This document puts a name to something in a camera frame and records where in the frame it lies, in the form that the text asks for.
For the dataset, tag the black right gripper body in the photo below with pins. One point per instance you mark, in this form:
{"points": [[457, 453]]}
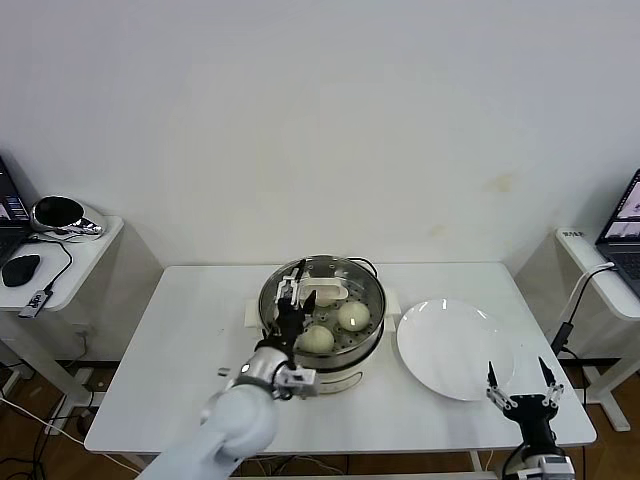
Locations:
{"points": [[530, 407]]}

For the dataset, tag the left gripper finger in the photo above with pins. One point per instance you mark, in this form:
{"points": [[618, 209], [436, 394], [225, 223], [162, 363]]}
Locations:
{"points": [[292, 290], [310, 302]]}

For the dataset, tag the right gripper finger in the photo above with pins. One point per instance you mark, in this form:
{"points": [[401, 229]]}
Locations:
{"points": [[495, 390], [554, 390]]}

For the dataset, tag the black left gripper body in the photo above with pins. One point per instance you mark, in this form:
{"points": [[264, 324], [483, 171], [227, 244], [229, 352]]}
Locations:
{"points": [[286, 327]]}

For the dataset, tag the white steamed baozi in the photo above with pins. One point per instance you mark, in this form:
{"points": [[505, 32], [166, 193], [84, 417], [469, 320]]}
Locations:
{"points": [[355, 316], [324, 303], [316, 340]]}

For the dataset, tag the perforated steel steamer basket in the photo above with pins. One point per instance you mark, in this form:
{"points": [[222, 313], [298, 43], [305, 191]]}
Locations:
{"points": [[345, 359]]}

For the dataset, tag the round white plate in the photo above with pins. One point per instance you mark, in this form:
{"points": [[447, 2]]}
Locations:
{"points": [[440, 345]]}

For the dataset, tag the grey laptop with pink screen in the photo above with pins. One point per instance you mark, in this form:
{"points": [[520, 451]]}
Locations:
{"points": [[622, 225]]}

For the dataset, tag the white side table with mouse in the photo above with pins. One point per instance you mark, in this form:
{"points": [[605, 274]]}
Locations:
{"points": [[100, 260]]}

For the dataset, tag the shiny chrome headset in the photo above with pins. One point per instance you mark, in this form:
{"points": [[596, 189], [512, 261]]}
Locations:
{"points": [[60, 212]]}

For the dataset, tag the small grey USB hub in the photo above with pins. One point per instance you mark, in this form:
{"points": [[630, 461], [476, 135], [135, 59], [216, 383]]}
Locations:
{"points": [[36, 301]]}

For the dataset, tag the black computer mouse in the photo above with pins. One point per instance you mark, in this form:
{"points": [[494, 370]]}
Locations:
{"points": [[21, 269]]}

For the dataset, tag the black laptop with purple screen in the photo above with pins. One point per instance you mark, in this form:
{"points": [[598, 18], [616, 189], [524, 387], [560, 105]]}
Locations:
{"points": [[10, 220]]}

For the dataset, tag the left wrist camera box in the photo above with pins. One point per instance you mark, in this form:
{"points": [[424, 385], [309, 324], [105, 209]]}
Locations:
{"points": [[300, 382]]}

